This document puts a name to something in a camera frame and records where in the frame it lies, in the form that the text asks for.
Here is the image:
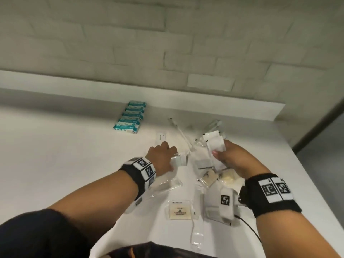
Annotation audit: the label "teal wet wipe packets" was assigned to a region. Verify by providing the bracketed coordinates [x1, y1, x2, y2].
[113, 100, 148, 134]

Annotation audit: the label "person's right hand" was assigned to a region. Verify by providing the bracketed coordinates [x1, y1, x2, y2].
[212, 140, 271, 182]

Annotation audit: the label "black cable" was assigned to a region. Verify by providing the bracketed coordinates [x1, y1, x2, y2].
[234, 215, 263, 244]

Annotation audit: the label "dark door frame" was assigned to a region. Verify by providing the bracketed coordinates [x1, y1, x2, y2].
[291, 96, 344, 155]

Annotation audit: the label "person's left forearm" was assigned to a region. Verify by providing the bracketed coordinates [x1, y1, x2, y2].
[47, 169, 140, 255]

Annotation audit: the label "person's left hand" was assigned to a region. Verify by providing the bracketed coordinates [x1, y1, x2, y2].
[146, 142, 179, 177]

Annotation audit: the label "person's right forearm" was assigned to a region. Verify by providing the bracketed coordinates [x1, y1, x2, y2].
[254, 206, 344, 258]

